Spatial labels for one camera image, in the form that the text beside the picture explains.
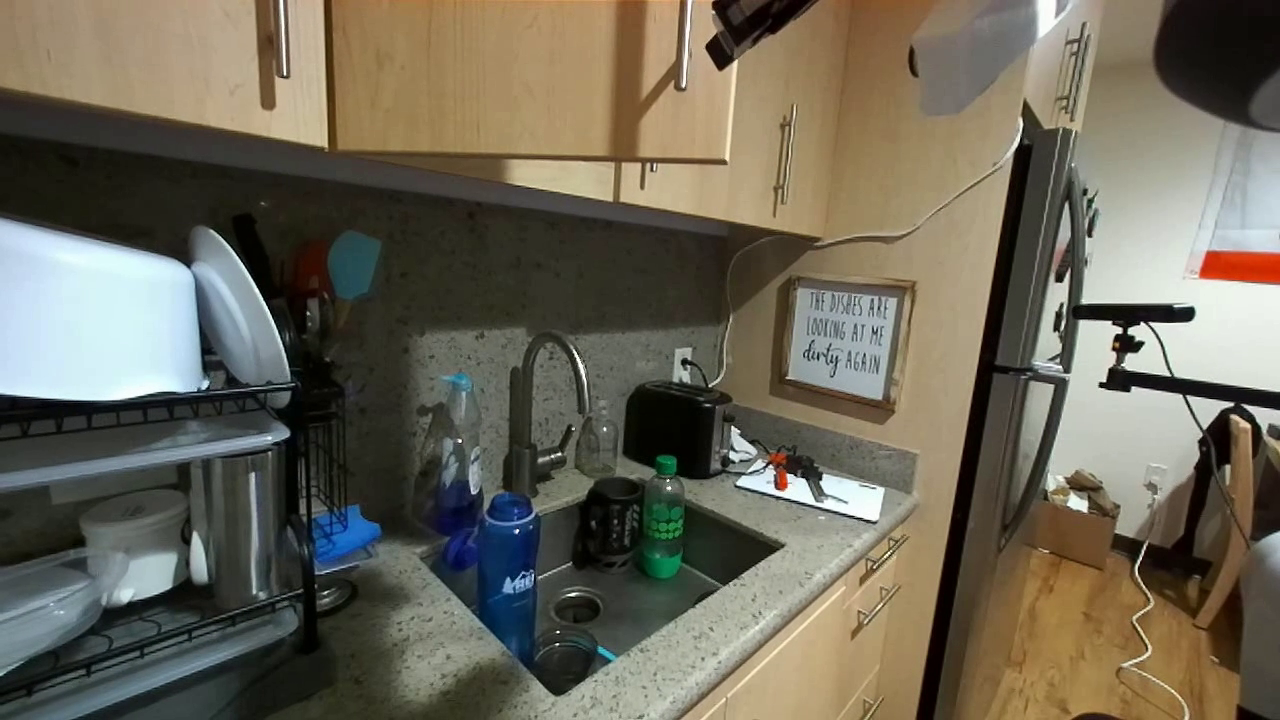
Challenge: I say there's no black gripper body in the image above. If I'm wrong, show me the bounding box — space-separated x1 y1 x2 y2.
705 0 818 69

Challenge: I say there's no cupboard door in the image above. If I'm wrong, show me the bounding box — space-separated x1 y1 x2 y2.
616 0 858 242
329 0 738 164
0 0 329 147

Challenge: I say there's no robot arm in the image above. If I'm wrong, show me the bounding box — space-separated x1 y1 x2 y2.
705 0 1280 133

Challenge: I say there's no framed kitchen sign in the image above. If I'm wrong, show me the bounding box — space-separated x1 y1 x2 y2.
774 275 918 415

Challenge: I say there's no black toaster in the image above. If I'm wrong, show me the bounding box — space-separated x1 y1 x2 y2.
623 380 733 482

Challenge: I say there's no stainless steel refrigerator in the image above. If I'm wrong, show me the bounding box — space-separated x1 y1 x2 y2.
918 119 1092 720

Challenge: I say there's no green soda bottle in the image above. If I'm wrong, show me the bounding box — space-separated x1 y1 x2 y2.
642 456 683 579

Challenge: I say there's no brushed metal faucet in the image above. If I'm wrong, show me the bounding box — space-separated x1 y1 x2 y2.
505 333 594 496

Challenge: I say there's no white cutting board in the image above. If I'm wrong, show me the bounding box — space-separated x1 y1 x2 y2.
738 465 889 526

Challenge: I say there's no black mug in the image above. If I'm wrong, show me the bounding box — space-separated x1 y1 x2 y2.
571 477 643 570

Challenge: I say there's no blue water bottle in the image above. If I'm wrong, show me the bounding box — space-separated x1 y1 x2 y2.
476 494 540 662

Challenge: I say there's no white dinner plate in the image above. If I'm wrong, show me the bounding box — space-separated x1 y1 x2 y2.
188 224 293 389

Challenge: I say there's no cardboard box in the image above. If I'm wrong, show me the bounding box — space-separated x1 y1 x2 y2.
1035 470 1120 570

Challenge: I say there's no stainless steel sink basin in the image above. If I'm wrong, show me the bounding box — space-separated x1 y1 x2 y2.
425 505 780 697

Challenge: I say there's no wooden chair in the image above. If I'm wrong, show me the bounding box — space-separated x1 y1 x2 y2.
1198 414 1262 628

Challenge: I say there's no stainless steel pot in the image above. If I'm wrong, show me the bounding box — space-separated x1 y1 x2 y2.
188 454 286 609

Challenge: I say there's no white plastic tub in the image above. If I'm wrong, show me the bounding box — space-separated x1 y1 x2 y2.
0 222 206 402

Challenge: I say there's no white bowl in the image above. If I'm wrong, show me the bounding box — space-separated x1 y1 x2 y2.
80 489 188 609

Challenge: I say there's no black dish drying rack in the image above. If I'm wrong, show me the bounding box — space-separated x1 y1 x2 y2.
0 363 343 720

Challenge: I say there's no white power cable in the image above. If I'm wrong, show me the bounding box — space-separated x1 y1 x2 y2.
702 123 1030 393

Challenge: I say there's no red handled tool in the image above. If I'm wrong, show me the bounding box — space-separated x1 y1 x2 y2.
769 454 794 494

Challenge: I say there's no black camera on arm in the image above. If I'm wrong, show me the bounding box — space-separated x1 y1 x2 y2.
1071 306 1198 327

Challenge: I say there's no white floor cable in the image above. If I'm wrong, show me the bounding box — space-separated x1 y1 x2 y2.
1118 535 1198 720

